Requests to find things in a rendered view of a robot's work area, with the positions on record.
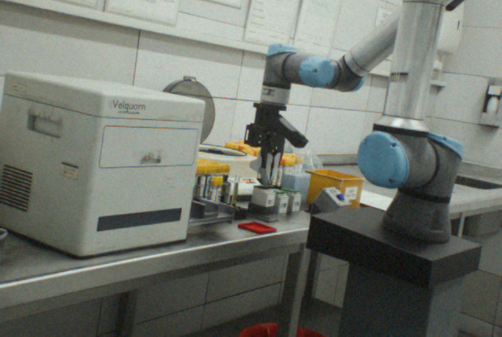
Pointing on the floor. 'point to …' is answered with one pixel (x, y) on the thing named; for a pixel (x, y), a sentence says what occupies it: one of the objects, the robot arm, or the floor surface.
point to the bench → (220, 260)
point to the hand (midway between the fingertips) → (268, 181)
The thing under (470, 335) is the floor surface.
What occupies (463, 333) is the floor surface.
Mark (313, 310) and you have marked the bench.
